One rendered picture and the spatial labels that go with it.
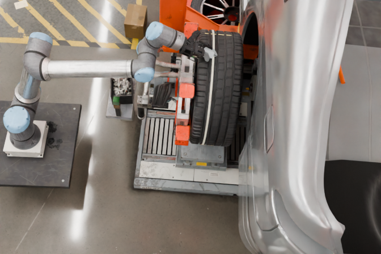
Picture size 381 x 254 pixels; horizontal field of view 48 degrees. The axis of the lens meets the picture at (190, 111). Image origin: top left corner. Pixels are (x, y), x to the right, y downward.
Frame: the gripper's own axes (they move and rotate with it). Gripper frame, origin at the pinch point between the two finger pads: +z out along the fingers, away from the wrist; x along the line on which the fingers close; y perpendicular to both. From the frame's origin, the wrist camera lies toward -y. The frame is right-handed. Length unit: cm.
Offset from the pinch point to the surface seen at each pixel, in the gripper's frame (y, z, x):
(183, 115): 25.9, -0.9, -25.2
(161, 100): 19.6, -13.4, -27.8
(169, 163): 19, 37, -108
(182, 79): 12.2, -9.4, -14.3
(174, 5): -45, -11, -28
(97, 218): 61, 0, -135
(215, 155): 17, 57, -79
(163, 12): -45, -14, -38
